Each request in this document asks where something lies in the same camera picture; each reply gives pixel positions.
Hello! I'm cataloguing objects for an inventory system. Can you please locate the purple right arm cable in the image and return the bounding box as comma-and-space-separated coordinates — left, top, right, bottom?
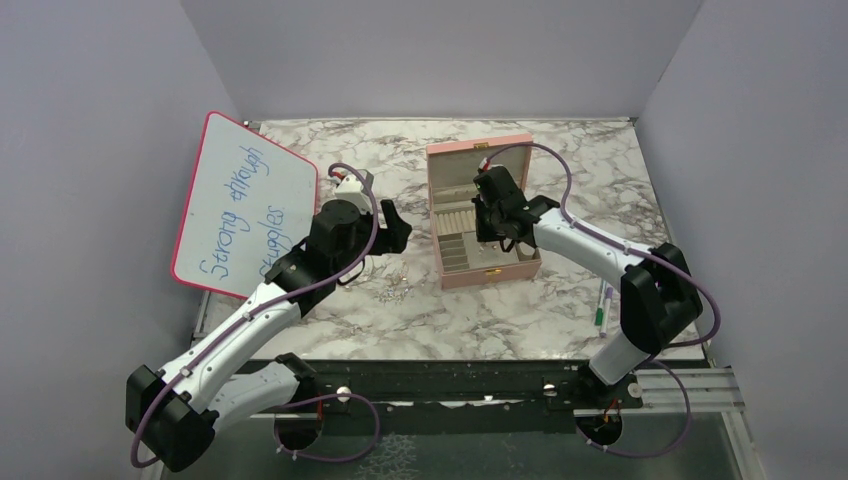
480, 142, 722, 460

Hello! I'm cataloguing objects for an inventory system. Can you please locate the green marker pen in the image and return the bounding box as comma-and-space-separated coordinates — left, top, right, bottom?
594, 280, 607, 327

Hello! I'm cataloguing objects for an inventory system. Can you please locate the pink jewelry box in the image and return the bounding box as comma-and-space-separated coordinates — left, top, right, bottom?
426, 133, 541, 290

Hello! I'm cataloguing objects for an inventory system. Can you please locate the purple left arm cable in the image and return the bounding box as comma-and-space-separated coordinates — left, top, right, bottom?
129, 162, 382, 469

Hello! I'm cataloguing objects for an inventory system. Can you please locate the rhinestone necklace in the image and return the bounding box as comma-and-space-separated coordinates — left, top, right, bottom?
372, 271, 409, 305

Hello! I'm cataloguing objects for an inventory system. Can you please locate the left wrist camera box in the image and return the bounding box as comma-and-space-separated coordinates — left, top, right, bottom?
331, 170, 374, 214

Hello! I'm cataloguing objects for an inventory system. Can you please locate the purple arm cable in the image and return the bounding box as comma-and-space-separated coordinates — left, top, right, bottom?
129, 162, 382, 469
480, 142, 722, 460

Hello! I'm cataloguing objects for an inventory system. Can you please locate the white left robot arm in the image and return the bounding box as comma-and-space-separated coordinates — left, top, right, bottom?
125, 199, 412, 472

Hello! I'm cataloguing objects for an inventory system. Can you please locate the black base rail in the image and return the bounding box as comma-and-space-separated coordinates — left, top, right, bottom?
264, 360, 643, 439

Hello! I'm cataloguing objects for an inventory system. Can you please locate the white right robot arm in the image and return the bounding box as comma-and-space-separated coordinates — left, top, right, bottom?
473, 166, 703, 407

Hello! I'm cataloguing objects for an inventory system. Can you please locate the pink-framed whiteboard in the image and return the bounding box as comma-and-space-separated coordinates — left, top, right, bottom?
171, 111, 319, 298

